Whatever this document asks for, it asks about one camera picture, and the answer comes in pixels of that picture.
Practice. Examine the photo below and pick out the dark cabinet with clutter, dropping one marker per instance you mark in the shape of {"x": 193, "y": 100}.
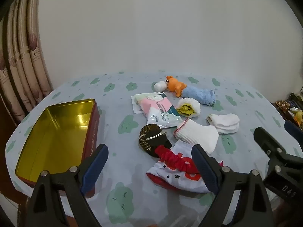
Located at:
{"x": 296, "y": 113}

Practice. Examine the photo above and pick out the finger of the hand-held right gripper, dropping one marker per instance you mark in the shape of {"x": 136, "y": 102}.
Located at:
{"x": 293, "y": 132}
{"x": 267, "y": 141}

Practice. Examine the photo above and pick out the orange plush bear toy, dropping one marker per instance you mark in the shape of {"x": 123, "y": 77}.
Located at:
{"x": 174, "y": 85}

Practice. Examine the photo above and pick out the red tin box gold interior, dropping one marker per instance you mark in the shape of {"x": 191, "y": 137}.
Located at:
{"x": 59, "y": 127}

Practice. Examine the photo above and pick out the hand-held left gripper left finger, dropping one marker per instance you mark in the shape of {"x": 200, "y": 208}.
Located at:
{"x": 94, "y": 167}

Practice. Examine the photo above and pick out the blue towel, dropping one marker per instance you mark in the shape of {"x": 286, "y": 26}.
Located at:
{"x": 196, "y": 94}

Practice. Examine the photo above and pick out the white socks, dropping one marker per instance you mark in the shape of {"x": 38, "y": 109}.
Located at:
{"x": 224, "y": 123}

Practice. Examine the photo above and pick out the cloud print tablecloth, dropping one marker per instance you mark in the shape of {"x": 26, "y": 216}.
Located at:
{"x": 113, "y": 104}

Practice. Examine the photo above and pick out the white red star print sock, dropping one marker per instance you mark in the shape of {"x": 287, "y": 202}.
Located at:
{"x": 170, "y": 177}

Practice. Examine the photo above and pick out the red scrunchie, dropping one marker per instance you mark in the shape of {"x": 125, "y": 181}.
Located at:
{"x": 170, "y": 157}

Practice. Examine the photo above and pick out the white fluffy scrunchie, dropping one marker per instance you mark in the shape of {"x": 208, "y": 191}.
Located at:
{"x": 195, "y": 106}

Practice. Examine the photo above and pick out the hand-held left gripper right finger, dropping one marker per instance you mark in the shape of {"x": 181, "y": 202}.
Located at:
{"x": 205, "y": 170}

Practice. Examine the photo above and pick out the black gold hair accessory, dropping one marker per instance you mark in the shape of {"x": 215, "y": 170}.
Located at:
{"x": 151, "y": 137}

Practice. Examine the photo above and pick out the white sock red trim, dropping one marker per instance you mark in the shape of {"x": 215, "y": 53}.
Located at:
{"x": 198, "y": 134}

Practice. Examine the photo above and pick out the pink white wipes packet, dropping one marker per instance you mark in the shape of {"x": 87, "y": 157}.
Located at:
{"x": 158, "y": 113}

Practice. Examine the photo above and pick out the beige patterned curtain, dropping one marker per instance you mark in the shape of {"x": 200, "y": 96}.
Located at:
{"x": 23, "y": 63}

